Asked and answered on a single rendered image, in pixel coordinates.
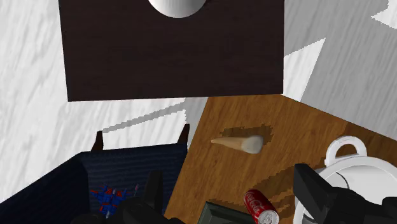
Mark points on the tan brush with white bristles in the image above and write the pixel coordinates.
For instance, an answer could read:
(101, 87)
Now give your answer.
(245, 143)

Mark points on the red soda can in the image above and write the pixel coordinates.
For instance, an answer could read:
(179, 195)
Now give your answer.
(259, 206)

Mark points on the dark robot stand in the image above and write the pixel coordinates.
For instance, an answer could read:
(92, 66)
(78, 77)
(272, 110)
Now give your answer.
(173, 59)

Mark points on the wooden table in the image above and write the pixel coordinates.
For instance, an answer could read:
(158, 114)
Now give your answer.
(217, 173)

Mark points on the dark blue armchair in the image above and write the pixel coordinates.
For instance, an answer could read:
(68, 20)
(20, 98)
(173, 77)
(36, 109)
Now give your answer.
(124, 164)

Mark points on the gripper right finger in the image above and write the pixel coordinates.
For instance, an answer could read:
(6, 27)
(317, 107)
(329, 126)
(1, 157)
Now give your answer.
(338, 204)

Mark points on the blue and red toy figure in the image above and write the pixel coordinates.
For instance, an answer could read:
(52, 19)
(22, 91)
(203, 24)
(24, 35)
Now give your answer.
(107, 198)

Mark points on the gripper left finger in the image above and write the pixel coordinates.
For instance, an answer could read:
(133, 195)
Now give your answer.
(149, 211)

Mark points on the dark grey tray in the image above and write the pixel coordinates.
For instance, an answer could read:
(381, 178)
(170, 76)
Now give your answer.
(220, 215)

